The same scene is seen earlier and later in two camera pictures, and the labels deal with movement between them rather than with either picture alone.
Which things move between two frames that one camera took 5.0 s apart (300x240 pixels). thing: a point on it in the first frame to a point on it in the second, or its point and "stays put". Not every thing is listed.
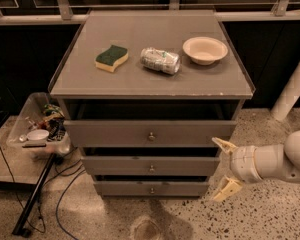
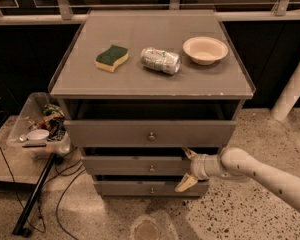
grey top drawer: [147, 133] stays put
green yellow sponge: [108, 60] stays put
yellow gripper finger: [230, 187] to [187, 182]
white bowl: [204, 50] stays put
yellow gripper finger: [229, 147] to [189, 152]
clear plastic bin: [37, 127] stays put
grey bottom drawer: [149, 188] stays put
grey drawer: [151, 165] stays put
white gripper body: [244, 164] to [197, 167]
